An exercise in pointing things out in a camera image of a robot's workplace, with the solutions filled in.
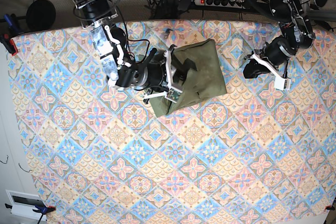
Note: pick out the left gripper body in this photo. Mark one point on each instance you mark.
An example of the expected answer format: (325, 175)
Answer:
(281, 82)

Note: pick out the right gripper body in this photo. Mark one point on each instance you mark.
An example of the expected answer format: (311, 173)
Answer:
(159, 70)

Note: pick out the green t-shirt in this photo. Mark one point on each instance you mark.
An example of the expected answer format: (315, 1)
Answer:
(202, 84)

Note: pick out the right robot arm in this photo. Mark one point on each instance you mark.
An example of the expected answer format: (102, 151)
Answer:
(122, 69)

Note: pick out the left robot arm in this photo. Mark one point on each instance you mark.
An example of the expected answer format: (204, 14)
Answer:
(296, 33)

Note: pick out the white power strip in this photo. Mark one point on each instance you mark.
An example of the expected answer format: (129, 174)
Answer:
(220, 3)

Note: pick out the patterned tablecloth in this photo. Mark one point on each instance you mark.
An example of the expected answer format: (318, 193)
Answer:
(254, 155)

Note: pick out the orange clamp bottom right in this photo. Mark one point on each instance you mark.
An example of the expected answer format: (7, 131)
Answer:
(330, 208)

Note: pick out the black round stool base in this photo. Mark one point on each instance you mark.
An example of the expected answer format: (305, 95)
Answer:
(40, 15)

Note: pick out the orange black clamp left top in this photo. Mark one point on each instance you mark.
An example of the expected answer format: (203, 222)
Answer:
(6, 39)

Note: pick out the blue clamp bottom left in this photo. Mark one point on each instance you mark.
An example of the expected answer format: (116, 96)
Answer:
(43, 210)

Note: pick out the white wall socket box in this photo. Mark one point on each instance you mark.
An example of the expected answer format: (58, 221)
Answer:
(23, 204)

